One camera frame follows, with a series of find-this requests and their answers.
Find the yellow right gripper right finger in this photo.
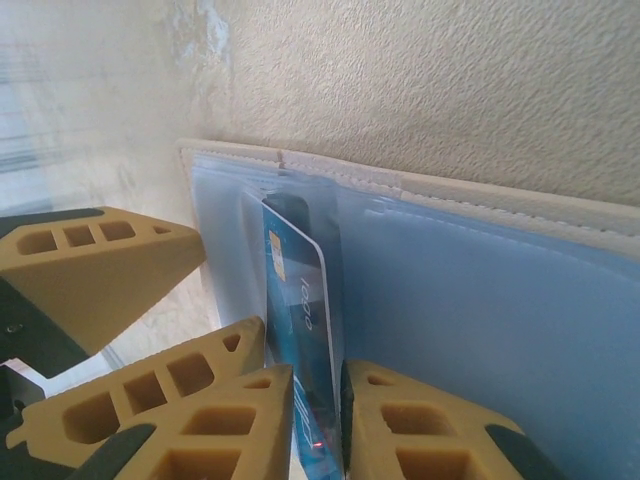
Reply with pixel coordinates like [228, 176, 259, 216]
[341, 359, 569, 480]

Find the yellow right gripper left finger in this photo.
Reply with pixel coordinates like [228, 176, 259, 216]
[74, 363, 295, 480]

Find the beige leather card holder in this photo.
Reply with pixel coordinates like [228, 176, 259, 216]
[174, 137, 640, 480]

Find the blue credit card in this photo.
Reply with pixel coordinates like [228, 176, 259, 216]
[260, 197, 347, 480]

